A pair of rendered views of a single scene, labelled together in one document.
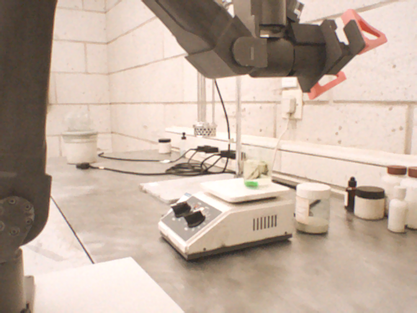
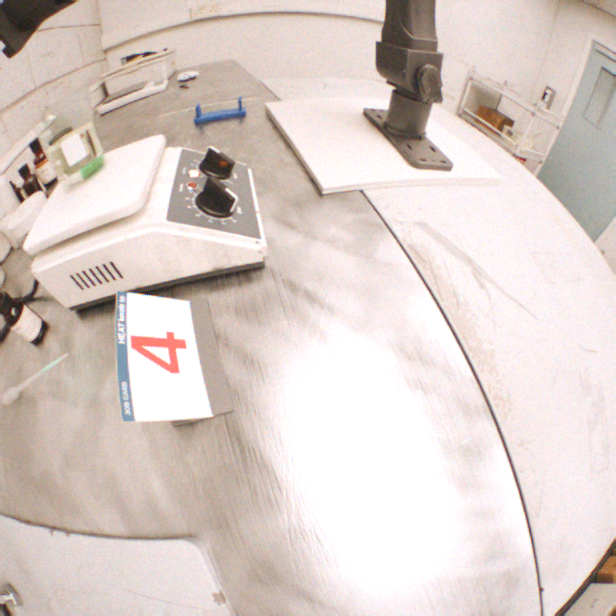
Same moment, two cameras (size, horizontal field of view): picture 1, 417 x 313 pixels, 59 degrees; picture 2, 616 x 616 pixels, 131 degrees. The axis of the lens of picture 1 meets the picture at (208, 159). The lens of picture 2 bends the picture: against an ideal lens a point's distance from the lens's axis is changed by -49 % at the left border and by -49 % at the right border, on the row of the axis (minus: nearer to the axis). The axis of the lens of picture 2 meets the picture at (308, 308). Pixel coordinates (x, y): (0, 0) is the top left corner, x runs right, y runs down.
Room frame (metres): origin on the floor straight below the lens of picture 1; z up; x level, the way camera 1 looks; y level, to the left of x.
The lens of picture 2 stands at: (0.76, 0.14, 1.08)
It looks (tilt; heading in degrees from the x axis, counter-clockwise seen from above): 59 degrees down; 188
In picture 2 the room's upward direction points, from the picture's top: 5 degrees clockwise
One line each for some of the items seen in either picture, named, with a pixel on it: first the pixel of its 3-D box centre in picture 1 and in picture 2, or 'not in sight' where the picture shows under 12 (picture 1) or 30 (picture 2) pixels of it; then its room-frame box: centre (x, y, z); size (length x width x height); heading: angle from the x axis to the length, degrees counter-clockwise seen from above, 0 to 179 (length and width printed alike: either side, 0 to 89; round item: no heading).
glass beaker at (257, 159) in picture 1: (259, 165); (70, 143); (0.62, -0.09, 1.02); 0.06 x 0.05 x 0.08; 84
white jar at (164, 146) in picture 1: (164, 146); not in sight; (1.71, 0.20, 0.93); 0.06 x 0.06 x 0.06
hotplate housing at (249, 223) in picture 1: (230, 214); (136, 213); (0.62, -0.04, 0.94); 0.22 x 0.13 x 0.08; 116
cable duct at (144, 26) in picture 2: not in sight; (284, 4); (-0.89, -0.33, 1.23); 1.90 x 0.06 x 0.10; 120
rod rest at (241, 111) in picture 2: not in sight; (219, 109); (0.28, -0.12, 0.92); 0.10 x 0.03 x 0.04; 112
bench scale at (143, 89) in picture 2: not in sight; (133, 93); (-0.07, -0.66, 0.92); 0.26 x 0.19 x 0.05; 123
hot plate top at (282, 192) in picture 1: (243, 187); (94, 185); (0.63, -0.06, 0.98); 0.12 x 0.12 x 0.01; 26
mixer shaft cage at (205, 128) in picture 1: (204, 89); not in sight; (1.00, 0.01, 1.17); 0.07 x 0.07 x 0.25
